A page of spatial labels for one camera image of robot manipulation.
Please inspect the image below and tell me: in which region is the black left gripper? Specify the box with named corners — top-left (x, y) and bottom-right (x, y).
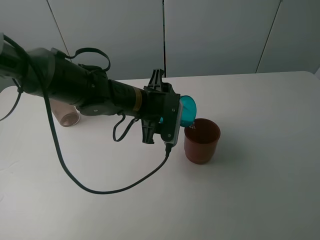
top-left (141, 68), bottom-right (176, 145)

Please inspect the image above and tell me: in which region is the teal translucent plastic cup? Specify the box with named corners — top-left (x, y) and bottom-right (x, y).
top-left (157, 93), bottom-right (197, 128)

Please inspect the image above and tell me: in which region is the clear plastic water bottle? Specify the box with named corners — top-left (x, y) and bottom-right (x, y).
top-left (49, 99), bottom-right (80, 127)

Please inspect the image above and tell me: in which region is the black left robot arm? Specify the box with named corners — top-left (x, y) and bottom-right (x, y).
top-left (0, 35), bottom-right (182, 145)

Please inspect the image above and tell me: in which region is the red plastic cup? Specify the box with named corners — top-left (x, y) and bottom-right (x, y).
top-left (184, 118), bottom-right (221, 165)

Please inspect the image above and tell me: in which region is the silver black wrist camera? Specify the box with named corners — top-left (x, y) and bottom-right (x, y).
top-left (160, 93), bottom-right (183, 147)

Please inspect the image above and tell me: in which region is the thin black wire loop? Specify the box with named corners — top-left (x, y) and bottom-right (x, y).
top-left (63, 47), bottom-right (111, 72)

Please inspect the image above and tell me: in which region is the thick black camera cable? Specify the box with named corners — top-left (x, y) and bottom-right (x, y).
top-left (2, 34), bottom-right (173, 195)

